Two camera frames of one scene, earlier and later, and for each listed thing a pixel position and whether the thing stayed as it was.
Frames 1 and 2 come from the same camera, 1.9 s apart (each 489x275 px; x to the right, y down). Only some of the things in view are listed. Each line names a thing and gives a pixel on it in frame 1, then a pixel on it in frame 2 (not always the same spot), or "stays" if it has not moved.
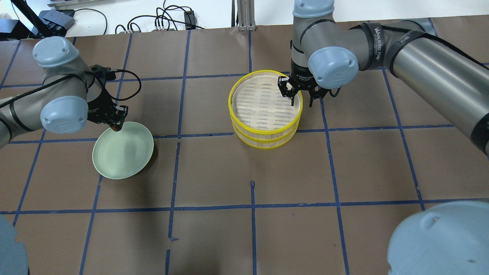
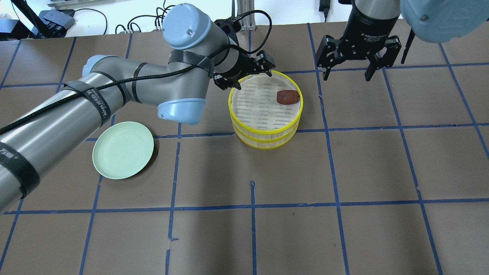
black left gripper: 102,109 → 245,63
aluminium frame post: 246,15 stays
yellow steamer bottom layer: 265,144 stays
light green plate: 122,154 stays
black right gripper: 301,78 → 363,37
